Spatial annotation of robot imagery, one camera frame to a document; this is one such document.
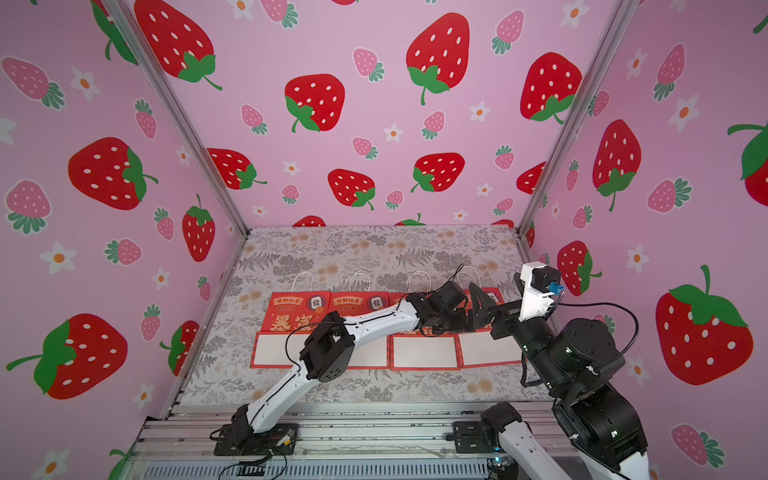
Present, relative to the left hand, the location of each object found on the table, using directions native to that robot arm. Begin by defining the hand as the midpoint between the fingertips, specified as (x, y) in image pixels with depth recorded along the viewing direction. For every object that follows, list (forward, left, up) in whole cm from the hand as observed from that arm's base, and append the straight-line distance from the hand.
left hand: (473, 328), depth 89 cm
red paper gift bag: (+5, +59, -4) cm, 59 cm away
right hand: (-10, +4, +38) cm, 39 cm away
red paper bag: (-5, +17, -5) cm, 18 cm away
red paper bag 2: (-5, 0, -1) cm, 5 cm away
